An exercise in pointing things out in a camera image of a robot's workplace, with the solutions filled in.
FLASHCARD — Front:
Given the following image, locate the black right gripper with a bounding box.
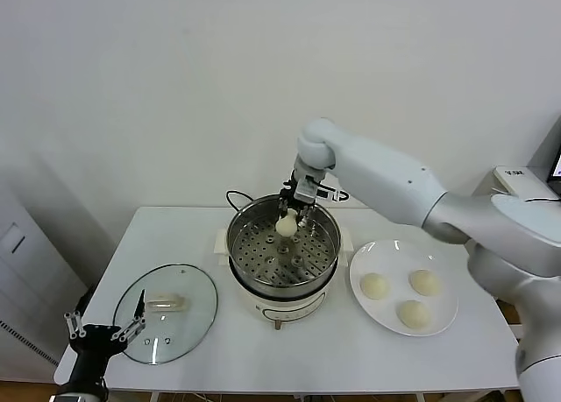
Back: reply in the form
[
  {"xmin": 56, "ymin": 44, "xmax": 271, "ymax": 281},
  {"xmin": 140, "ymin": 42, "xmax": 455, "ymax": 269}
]
[{"xmin": 277, "ymin": 169, "xmax": 316, "ymax": 230}]

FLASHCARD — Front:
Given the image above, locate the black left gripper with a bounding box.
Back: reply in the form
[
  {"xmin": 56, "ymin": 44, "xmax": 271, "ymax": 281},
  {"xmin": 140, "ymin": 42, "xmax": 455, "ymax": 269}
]
[{"xmin": 63, "ymin": 286, "xmax": 147, "ymax": 356}]

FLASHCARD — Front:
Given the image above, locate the white steamed baozi bun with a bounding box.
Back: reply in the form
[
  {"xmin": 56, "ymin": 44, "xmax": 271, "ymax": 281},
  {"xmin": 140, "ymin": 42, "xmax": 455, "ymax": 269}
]
[
  {"xmin": 275, "ymin": 213, "xmax": 299, "ymax": 239},
  {"xmin": 396, "ymin": 300, "xmax": 433, "ymax": 332},
  {"xmin": 359, "ymin": 272, "xmax": 391, "ymax": 301},
  {"xmin": 408, "ymin": 269, "xmax": 441, "ymax": 297}
]

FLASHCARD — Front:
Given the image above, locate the round glass pot lid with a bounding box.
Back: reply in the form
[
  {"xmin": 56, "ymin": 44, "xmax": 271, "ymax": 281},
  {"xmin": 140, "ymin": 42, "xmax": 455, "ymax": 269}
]
[{"xmin": 111, "ymin": 264, "xmax": 219, "ymax": 367}]

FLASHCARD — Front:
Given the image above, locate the perforated steel steamer basket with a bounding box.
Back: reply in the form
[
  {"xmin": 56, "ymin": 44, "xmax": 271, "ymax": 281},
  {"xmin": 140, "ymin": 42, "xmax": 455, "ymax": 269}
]
[{"xmin": 226, "ymin": 194, "xmax": 342, "ymax": 296}]

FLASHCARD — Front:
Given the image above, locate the cream electric cooker pot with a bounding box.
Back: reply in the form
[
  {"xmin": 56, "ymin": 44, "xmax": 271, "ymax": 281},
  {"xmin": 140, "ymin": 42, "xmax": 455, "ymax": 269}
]
[{"xmin": 213, "ymin": 226, "xmax": 354, "ymax": 332}]

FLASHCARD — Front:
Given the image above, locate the white storage cabinet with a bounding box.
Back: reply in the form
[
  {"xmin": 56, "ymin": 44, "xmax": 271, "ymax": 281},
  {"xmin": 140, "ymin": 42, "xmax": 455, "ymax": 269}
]
[{"xmin": 0, "ymin": 180, "xmax": 94, "ymax": 368}]

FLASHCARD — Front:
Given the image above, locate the large white round plate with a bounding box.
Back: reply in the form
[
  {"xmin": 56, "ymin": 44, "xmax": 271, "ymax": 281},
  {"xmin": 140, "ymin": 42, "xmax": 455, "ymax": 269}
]
[{"xmin": 349, "ymin": 239, "xmax": 460, "ymax": 337}]

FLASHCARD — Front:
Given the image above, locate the dark framed computer screen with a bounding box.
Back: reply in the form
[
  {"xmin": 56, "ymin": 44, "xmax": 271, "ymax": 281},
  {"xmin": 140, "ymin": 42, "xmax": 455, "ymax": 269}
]
[{"xmin": 547, "ymin": 141, "xmax": 561, "ymax": 184}]

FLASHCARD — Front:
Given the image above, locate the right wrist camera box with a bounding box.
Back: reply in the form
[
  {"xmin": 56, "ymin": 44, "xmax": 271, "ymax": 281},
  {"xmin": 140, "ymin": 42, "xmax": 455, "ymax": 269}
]
[{"xmin": 292, "ymin": 167, "xmax": 319, "ymax": 201}]

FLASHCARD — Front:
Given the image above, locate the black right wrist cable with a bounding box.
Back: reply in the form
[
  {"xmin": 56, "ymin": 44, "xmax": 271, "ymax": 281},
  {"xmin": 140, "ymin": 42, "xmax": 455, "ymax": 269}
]
[{"xmin": 313, "ymin": 180, "xmax": 351, "ymax": 202}]

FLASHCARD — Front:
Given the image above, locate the black cooker power cord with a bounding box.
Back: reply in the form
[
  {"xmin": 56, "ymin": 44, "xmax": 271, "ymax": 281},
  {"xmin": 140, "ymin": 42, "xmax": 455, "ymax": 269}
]
[{"xmin": 225, "ymin": 190, "xmax": 258, "ymax": 213}]

